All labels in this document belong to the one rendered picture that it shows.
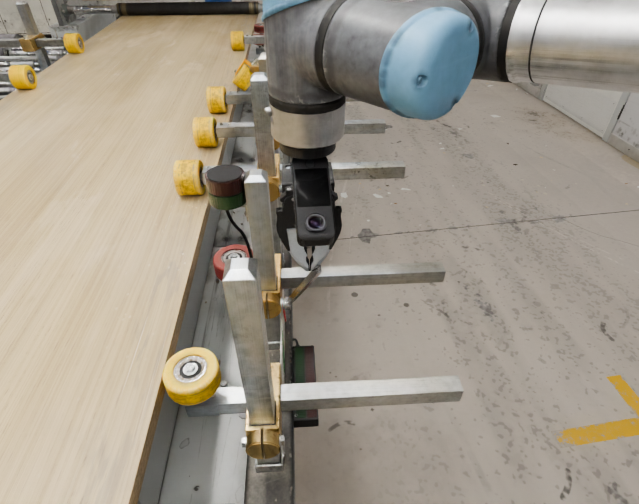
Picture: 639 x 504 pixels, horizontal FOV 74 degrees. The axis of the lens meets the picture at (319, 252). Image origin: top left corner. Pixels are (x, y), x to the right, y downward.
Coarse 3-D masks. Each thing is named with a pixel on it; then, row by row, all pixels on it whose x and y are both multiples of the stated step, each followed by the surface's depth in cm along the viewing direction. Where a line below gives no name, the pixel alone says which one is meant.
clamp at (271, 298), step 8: (280, 256) 87; (280, 264) 85; (280, 272) 83; (280, 280) 82; (280, 288) 80; (264, 296) 78; (272, 296) 79; (280, 296) 80; (264, 304) 78; (272, 304) 78; (280, 304) 81; (264, 312) 79; (272, 312) 79
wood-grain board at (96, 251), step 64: (64, 64) 180; (128, 64) 180; (192, 64) 180; (0, 128) 129; (64, 128) 129; (128, 128) 129; (0, 192) 101; (64, 192) 101; (128, 192) 101; (0, 256) 82; (64, 256) 82; (128, 256) 82; (192, 256) 82; (0, 320) 70; (64, 320) 70; (128, 320) 70; (0, 384) 61; (64, 384) 61; (128, 384) 61; (0, 448) 53; (64, 448) 53; (128, 448) 53
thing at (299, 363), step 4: (296, 348) 90; (300, 348) 90; (296, 352) 89; (300, 352) 89; (296, 356) 88; (300, 356) 88; (296, 360) 88; (300, 360) 88; (296, 364) 87; (300, 364) 87; (296, 368) 86; (300, 368) 86; (296, 372) 85; (300, 372) 85; (296, 376) 85; (300, 376) 85; (304, 376) 85; (296, 380) 84; (300, 380) 84; (304, 380) 84; (296, 412) 79; (300, 412) 79; (304, 412) 79; (300, 416) 78; (304, 416) 78
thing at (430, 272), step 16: (288, 272) 85; (304, 272) 85; (336, 272) 85; (352, 272) 85; (368, 272) 85; (384, 272) 85; (400, 272) 85; (416, 272) 85; (432, 272) 85; (288, 288) 85
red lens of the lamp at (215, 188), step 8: (240, 168) 67; (240, 176) 65; (208, 184) 65; (216, 184) 64; (224, 184) 64; (232, 184) 64; (240, 184) 65; (216, 192) 65; (224, 192) 64; (232, 192) 65
